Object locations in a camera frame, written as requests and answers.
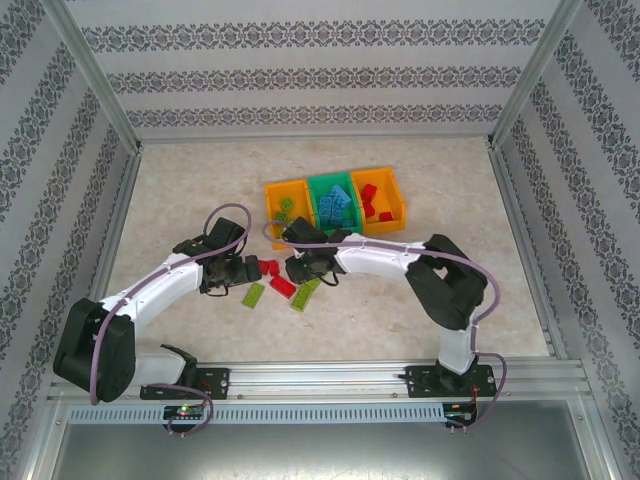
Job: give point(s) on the aluminium side rail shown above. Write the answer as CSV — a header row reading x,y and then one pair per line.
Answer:
x,y
526,250
107,250

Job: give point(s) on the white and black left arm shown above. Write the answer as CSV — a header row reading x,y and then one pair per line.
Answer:
x,y
150,287

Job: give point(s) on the aluminium back rail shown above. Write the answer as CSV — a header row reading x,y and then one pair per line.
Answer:
x,y
315,138

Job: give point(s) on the yellow plastic bin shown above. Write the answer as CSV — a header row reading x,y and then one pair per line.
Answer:
x,y
392,200
277,192

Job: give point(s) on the small green lego brick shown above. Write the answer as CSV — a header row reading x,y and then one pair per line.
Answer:
x,y
288,203

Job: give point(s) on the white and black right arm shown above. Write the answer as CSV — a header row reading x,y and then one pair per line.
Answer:
x,y
380,257

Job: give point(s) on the green plastic bin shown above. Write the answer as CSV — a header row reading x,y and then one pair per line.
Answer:
x,y
314,200

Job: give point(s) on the red lego brick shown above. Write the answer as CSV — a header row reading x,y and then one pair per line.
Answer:
x,y
386,217
283,287
370,192
370,210
271,268

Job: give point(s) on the aluminium frame post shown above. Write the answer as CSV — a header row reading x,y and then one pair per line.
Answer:
x,y
534,75
98,80

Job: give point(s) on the grey sheet metal shelf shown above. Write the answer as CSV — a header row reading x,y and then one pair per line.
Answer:
x,y
320,455

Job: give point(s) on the small circuit board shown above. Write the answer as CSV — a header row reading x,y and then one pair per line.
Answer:
x,y
460,412
185,411

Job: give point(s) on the aluminium front rail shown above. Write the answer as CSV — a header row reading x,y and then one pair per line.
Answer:
x,y
315,380

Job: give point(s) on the blue lego brick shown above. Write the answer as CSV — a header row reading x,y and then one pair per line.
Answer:
x,y
343,212
344,224
327,212
340,195

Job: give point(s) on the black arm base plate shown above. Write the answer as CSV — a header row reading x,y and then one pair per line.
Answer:
x,y
215,382
417,382

